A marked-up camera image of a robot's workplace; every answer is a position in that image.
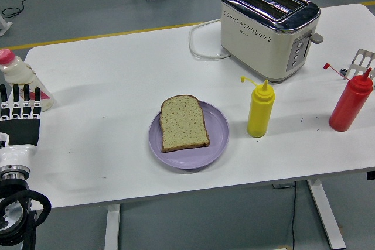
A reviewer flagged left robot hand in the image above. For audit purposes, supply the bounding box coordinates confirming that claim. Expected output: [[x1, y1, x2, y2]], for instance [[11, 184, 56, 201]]
[[0, 83, 42, 170]]

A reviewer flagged red squeeze bottle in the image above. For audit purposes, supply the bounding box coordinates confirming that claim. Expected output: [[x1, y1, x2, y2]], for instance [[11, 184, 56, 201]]
[[323, 62, 374, 132]]

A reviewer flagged bread slice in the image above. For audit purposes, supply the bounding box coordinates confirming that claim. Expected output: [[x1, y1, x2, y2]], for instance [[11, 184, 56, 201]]
[[159, 94, 211, 153]]

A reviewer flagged milk bottle with pink cap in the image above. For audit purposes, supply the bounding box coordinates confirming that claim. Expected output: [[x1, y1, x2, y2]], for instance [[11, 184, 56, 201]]
[[0, 48, 56, 112]]

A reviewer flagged white stand base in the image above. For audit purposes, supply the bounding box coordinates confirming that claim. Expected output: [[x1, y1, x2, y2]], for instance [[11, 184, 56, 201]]
[[0, 15, 14, 37]]

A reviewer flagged white table leg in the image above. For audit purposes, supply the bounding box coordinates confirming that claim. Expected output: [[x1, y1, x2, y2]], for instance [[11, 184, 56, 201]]
[[306, 178, 347, 250], [104, 203, 121, 250]]

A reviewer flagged purple plate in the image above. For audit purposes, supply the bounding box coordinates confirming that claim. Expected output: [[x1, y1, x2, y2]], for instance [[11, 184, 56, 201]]
[[148, 100, 230, 170]]

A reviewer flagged yellow squeeze bottle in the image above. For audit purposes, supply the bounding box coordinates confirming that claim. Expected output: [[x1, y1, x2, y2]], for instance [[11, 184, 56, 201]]
[[240, 76, 276, 138]]

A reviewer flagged cream and chrome toaster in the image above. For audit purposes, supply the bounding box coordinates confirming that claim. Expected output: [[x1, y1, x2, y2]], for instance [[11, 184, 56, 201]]
[[220, 0, 325, 84]]

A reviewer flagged white toaster cord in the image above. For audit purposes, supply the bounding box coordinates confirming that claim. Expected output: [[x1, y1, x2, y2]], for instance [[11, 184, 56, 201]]
[[188, 18, 233, 60]]

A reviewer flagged black cable under table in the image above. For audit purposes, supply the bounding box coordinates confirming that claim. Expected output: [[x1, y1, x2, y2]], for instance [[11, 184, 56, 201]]
[[289, 181, 298, 250]]

